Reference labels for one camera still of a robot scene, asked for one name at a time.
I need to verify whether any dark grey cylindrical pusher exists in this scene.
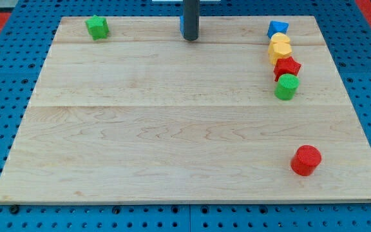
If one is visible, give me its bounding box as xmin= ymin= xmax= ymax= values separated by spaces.
xmin=182 ymin=0 xmax=200 ymax=41

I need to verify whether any blue cube block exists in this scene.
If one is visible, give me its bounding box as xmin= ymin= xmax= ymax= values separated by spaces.
xmin=180 ymin=15 xmax=184 ymax=36

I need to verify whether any green star block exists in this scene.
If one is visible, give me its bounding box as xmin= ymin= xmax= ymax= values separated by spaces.
xmin=85 ymin=15 xmax=109 ymax=41

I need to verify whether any red star block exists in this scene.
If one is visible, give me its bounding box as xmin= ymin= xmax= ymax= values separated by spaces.
xmin=274 ymin=57 xmax=301 ymax=82

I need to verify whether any blue triangular block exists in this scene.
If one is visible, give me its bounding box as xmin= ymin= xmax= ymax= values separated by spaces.
xmin=267 ymin=21 xmax=289 ymax=39

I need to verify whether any yellow rounded block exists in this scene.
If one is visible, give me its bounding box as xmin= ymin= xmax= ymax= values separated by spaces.
xmin=270 ymin=32 xmax=291 ymax=44

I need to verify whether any yellow hexagon block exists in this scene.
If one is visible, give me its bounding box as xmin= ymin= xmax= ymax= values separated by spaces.
xmin=268 ymin=42 xmax=292 ymax=65

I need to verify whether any wooden board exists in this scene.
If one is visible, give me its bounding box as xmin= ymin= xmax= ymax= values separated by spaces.
xmin=0 ymin=16 xmax=371 ymax=205

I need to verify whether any green cylinder block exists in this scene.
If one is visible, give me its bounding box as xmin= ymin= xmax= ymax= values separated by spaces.
xmin=274 ymin=73 xmax=300 ymax=101

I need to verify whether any red cylinder block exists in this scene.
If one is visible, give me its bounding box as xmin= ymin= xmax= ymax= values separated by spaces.
xmin=290 ymin=144 xmax=322 ymax=176

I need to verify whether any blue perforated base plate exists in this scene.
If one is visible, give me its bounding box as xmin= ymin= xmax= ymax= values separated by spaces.
xmin=0 ymin=0 xmax=371 ymax=231

